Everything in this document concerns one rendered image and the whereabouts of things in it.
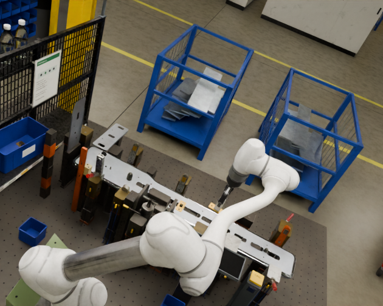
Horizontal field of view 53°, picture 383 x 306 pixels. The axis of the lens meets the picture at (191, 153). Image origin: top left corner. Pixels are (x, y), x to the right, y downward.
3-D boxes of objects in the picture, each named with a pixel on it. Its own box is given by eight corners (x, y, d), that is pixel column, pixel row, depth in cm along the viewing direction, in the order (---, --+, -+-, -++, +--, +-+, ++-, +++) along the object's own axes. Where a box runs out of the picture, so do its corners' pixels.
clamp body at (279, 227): (269, 257, 248) (294, 221, 227) (264, 272, 237) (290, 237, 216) (256, 251, 249) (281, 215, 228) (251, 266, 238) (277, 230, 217)
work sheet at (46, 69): (57, 93, 236) (62, 48, 218) (31, 108, 218) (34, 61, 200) (54, 92, 236) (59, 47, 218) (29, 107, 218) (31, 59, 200)
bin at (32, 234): (47, 235, 210) (48, 226, 205) (34, 248, 202) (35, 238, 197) (30, 226, 211) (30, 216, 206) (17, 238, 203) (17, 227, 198)
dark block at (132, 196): (124, 242, 222) (140, 193, 197) (118, 251, 217) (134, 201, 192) (117, 238, 223) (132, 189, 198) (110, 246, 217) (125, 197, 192)
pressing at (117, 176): (297, 252, 218) (298, 251, 217) (291, 283, 200) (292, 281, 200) (91, 144, 234) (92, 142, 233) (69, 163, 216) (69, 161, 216)
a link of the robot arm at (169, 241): (42, 306, 155) (1, 277, 144) (59, 272, 167) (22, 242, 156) (205, 275, 121) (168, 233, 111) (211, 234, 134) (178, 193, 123)
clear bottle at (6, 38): (16, 62, 198) (17, 26, 186) (7, 66, 192) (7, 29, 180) (6, 57, 198) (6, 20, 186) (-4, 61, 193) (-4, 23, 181)
